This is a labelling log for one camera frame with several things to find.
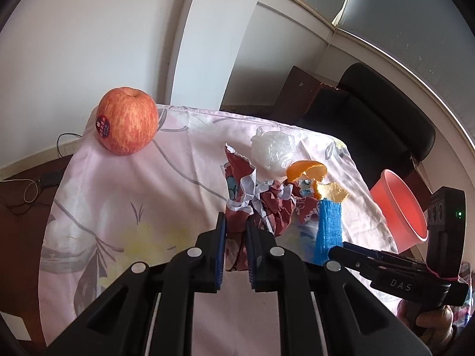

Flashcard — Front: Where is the black armchair with wooden sides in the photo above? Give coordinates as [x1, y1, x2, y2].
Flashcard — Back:
[273, 62, 436, 193]

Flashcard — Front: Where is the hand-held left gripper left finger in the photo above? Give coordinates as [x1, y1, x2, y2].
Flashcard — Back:
[45, 211, 228, 356]

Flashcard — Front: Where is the black power cable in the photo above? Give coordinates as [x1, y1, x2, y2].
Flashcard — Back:
[56, 133, 84, 156]

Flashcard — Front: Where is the white plastic bag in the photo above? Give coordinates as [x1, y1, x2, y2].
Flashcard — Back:
[250, 126, 295, 171]

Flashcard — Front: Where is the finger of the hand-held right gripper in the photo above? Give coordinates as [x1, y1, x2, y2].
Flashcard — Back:
[327, 245, 383, 280]
[342, 242, 428, 268]

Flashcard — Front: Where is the person's right hand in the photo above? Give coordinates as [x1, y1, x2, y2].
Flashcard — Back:
[396, 300, 460, 356]

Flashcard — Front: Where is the pink plastic bucket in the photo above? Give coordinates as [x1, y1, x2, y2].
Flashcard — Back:
[370, 169, 429, 255]

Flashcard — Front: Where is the red apple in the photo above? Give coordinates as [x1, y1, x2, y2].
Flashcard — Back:
[96, 86, 159, 155]

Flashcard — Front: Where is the pale yellow peel piece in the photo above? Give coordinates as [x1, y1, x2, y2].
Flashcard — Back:
[315, 181, 350, 204]

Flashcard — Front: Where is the thin white cable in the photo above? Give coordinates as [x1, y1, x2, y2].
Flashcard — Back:
[0, 178, 42, 205]

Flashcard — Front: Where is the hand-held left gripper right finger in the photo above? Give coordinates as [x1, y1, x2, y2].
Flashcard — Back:
[245, 215, 433, 356]

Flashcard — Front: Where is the dark red wrapper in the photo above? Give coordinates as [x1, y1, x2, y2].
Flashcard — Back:
[222, 143, 320, 272]

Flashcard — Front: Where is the pink floral tablecloth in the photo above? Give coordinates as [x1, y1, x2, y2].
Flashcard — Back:
[39, 103, 401, 356]

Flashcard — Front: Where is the black power adapter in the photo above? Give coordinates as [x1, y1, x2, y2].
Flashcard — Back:
[39, 171, 65, 187]

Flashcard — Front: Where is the white flat box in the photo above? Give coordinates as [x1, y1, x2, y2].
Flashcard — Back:
[0, 311, 32, 342]

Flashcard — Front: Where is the curled orange peel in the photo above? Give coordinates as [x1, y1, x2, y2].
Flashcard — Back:
[286, 160, 328, 186]

